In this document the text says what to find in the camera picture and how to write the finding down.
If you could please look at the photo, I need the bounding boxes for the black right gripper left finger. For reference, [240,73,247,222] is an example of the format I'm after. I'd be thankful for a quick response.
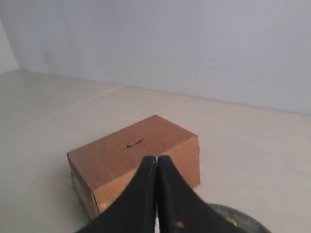
[82,156,157,233]

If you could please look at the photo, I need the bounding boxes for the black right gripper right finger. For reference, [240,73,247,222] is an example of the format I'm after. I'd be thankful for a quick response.
[156,155,233,233]

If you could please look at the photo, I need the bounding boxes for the cardboard box with slot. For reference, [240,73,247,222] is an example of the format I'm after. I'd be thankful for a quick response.
[67,115,201,219]

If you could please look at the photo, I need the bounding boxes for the round silver metal plate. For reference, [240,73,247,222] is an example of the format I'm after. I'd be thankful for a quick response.
[209,203,271,233]

